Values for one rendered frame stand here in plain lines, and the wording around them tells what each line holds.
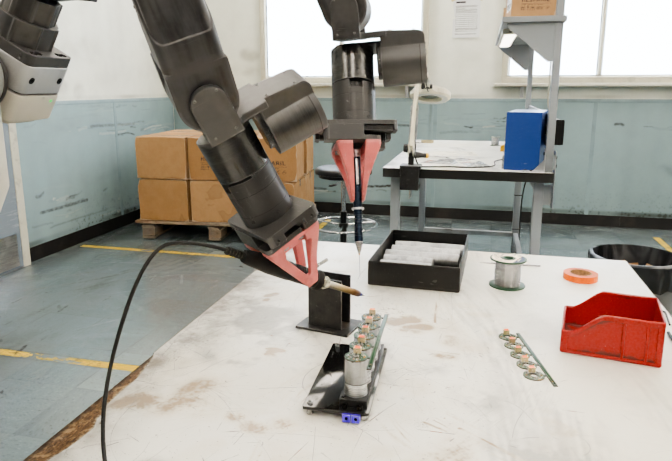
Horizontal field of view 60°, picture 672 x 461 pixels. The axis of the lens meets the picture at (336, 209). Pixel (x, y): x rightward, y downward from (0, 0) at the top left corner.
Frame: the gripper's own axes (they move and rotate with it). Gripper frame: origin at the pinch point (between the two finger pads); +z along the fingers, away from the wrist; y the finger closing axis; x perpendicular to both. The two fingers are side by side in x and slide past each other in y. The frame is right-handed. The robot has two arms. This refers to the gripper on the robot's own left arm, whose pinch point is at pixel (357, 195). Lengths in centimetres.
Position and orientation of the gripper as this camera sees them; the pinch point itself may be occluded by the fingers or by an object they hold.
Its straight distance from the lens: 75.7
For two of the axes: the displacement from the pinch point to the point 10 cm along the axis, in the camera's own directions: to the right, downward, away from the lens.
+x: -1.1, 1.5, 9.8
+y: 9.9, -0.2, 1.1
